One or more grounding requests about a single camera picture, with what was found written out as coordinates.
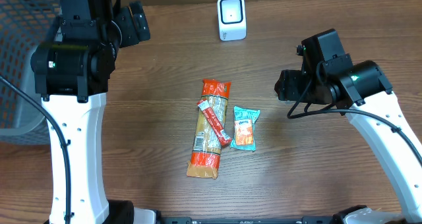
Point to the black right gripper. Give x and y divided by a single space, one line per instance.
284 85

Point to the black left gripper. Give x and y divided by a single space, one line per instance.
139 24

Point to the teal orange snack packet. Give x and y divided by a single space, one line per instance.
244 128

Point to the red stick sachet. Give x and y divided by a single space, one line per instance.
214 122

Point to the long orange pasta packet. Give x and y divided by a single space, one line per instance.
206 151

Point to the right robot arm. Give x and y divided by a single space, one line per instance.
329 82

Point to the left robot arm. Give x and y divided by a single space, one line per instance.
72 68

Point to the white barcode scanner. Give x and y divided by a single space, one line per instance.
232 21

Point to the grey plastic mesh basket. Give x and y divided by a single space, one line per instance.
24 24

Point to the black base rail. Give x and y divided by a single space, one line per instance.
303 220

